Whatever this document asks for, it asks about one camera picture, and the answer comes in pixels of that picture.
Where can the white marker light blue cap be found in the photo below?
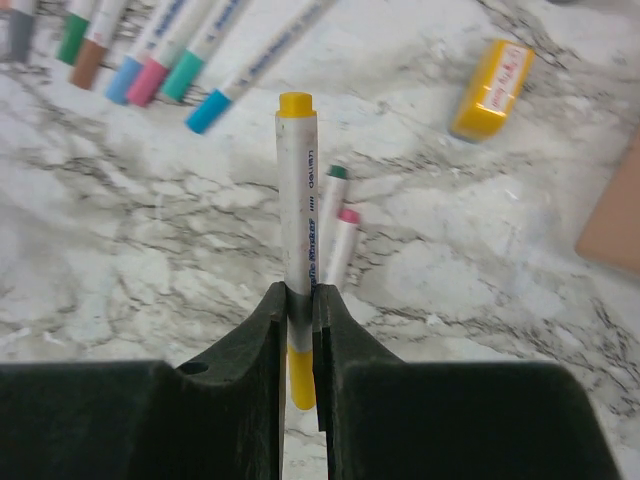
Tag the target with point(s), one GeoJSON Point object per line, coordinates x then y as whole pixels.
{"type": "Point", "coordinates": [163, 17]}

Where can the white marker brown cap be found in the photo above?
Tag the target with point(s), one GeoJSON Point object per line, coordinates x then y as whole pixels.
{"type": "Point", "coordinates": [97, 41]}

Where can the white marker yellow cap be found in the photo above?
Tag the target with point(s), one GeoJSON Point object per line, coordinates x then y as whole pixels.
{"type": "Point", "coordinates": [297, 158]}

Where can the white marker teal cap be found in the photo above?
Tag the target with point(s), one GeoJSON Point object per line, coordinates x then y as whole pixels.
{"type": "Point", "coordinates": [209, 36]}

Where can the white marker grey cap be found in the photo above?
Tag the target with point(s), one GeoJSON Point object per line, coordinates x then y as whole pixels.
{"type": "Point", "coordinates": [21, 26]}

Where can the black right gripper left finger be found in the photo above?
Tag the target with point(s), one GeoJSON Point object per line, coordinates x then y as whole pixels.
{"type": "Point", "coordinates": [219, 415]}

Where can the orange file organizer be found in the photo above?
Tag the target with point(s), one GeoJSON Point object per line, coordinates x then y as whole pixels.
{"type": "Point", "coordinates": [611, 234]}

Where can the white marker dark green cap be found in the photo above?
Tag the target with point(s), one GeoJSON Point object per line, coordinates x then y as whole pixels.
{"type": "Point", "coordinates": [79, 14]}

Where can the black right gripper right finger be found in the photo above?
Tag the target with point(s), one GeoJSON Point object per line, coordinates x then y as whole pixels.
{"type": "Point", "coordinates": [386, 418]}

